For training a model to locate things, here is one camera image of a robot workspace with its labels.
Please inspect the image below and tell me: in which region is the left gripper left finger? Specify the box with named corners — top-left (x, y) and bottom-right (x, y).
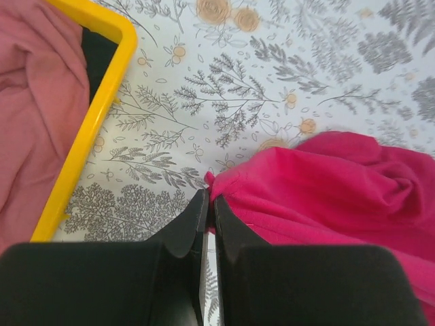
top-left (1, 189), bottom-right (209, 325)

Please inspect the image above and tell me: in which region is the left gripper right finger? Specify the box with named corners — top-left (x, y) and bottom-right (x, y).
top-left (214, 197), bottom-right (428, 325)

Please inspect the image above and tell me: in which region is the magenta t shirt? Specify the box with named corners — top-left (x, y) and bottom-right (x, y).
top-left (205, 131), bottom-right (434, 323)

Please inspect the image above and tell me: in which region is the floral patterned table mat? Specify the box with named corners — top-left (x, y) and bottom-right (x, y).
top-left (60, 0), bottom-right (435, 326)

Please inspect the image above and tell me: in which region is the salmon pink t shirt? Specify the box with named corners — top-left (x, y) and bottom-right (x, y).
top-left (1, 1), bottom-right (90, 249)

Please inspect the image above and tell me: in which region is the black garment in bin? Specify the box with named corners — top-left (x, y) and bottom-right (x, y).
top-left (82, 27), bottom-right (118, 103)

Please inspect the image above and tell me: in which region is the yellow plastic bin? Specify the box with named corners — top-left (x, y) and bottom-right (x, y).
top-left (31, 0), bottom-right (137, 242)

